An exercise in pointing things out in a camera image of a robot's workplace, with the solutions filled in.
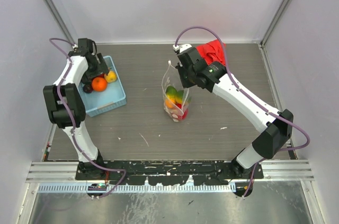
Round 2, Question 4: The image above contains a yellow green mango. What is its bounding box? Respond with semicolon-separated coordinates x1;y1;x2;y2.
164;86;192;111

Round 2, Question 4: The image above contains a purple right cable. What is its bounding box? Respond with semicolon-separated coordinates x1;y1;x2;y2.
174;25;310;161

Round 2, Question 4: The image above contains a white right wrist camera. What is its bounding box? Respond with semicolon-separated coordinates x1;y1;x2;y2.
173;43;192;54

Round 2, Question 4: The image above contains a clear dotted zip bag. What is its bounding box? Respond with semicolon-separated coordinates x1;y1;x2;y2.
161;60;192;122

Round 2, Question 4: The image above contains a red apple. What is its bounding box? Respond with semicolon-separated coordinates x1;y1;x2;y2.
172;109;189;122

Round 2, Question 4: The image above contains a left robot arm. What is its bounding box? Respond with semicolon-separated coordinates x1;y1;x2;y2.
43;38;109;180

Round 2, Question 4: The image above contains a yellow lemon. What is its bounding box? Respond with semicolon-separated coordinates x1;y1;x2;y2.
104;70;118;83

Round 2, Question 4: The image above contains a light blue plastic basket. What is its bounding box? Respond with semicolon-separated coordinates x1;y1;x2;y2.
78;56;127;117

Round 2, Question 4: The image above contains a red cloth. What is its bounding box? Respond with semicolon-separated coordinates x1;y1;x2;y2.
196;39;226;66

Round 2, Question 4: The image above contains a small dark plum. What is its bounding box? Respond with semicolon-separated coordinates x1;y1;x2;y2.
82;84;93;94

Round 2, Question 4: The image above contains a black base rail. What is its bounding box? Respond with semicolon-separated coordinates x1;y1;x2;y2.
75;160;264;186

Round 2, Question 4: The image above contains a green orange fruit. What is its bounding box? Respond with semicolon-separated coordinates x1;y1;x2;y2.
165;85;177;104

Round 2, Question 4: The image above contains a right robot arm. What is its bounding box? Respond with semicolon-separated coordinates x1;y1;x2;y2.
173;44;293;178

